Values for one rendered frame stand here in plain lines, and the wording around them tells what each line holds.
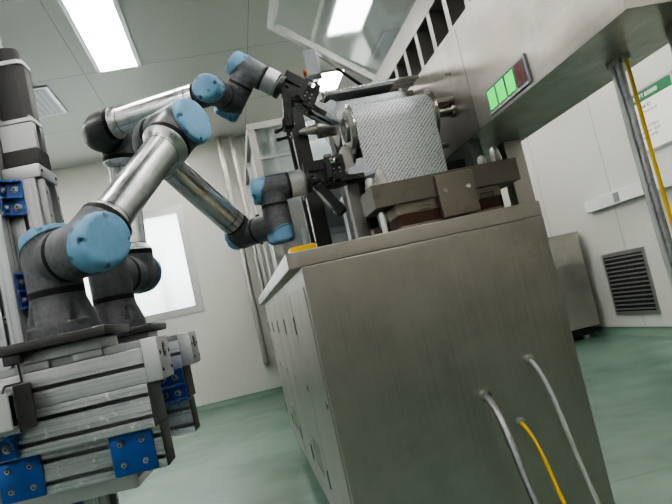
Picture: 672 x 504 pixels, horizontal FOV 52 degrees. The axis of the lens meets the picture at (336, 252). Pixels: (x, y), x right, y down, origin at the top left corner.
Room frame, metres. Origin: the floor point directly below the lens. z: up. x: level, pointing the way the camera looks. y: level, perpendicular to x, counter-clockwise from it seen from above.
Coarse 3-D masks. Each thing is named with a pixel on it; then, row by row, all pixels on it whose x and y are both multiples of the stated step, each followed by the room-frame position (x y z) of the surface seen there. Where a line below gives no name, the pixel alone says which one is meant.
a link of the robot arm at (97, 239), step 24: (144, 120) 1.66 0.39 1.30; (168, 120) 1.58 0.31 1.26; (192, 120) 1.61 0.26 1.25; (144, 144) 1.55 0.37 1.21; (168, 144) 1.57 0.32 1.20; (192, 144) 1.62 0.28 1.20; (144, 168) 1.50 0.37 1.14; (168, 168) 1.57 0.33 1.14; (120, 192) 1.45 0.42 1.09; (144, 192) 1.49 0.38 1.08; (96, 216) 1.35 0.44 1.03; (120, 216) 1.41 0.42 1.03; (48, 240) 1.39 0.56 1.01; (72, 240) 1.33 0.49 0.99; (96, 240) 1.34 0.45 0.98; (120, 240) 1.38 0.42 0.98; (48, 264) 1.39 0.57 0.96; (72, 264) 1.36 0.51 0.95; (96, 264) 1.35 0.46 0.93
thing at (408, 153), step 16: (416, 128) 1.98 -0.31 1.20; (432, 128) 1.99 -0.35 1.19; (368, 144) 1.96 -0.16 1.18; (384, 144) 1.96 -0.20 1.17; (400, 144) 1.97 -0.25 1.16; (416, 144) 1.98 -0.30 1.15; (432, 144) 1.98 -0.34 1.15; (368, 160) 1.95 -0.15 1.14; (384, 160) 1.96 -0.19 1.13; (400, 160) 1.97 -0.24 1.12; (416, 160) 1.97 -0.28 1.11; (432, 160) 1.98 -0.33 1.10; (400, 176) 1.97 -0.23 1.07; (416, 176) 1.97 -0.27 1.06
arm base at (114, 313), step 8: (112, 296) 1.92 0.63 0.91; (120, 296) 1.93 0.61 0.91; (128, 296) 1.94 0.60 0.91; (96, 304) 1.93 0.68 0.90; (104, 304) 1.91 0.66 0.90; (112, 304) 1.91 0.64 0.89; (120, 304) 1.92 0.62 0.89; (128, 304) 1.94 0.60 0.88; (136, 304) 1.97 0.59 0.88; (104, 312) 1.91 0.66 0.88; (112, 312) 1.91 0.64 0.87; (120, 312) 1.91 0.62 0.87; (128, 312) 1.93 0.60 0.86; (136, 312) 1.95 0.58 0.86; (104, 320) 1.90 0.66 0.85; (112, 320) 1.90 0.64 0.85; (120, 320) 1.90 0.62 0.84; (128, 320) 1.91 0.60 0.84; (136, 320) 1.93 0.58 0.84; (144, 320) 1.97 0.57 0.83
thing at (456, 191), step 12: (444, 180) 1.76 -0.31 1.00; (456, 180) 1.76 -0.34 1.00; (468, 180) 1.77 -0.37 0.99; (444, 192) 1.76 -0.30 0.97; (456, 192) 1.76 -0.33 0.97; (468, 192) 1.77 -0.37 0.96; (444, 204) 1.76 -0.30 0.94; (456, 204) 1.76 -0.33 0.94; (468, 204) 1.77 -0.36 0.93; (444, 216) 1.76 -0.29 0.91
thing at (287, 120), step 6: (282, 96) 1.95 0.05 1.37; (288, 96) 1.95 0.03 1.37; (282, 102) 1.96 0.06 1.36; (288, 102) 1.95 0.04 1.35; (282, 108) 1.97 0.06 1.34; (288, 108) 1.95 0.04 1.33; (282, 114) 1.98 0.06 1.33; (288, 114) 1.95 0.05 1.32; (282, 120) 1.96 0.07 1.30; (288, 120) 1.95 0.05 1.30; (282, 126) 1.98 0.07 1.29; (288, 126) 1.95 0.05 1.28
